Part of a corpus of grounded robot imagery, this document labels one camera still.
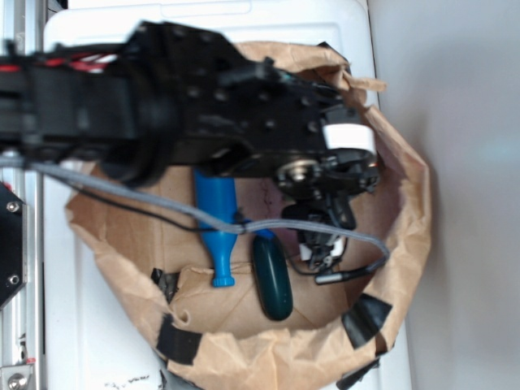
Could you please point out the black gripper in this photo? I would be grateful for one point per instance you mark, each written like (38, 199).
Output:
(257, 121)

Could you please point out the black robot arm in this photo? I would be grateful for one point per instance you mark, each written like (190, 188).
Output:
(172, 95)

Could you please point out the blue plastic bottle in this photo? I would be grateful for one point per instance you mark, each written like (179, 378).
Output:
(217, 197)

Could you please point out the dark green oblong capsule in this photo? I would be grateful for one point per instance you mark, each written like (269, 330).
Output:
(272, 278)

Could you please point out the brown paper bag bin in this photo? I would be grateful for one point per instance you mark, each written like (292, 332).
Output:
(219, 338)

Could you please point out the black mounting plate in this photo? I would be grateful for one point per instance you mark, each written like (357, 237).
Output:
(12, 245)

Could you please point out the aluminium frame rail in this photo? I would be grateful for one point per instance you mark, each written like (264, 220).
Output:
(23, 360)

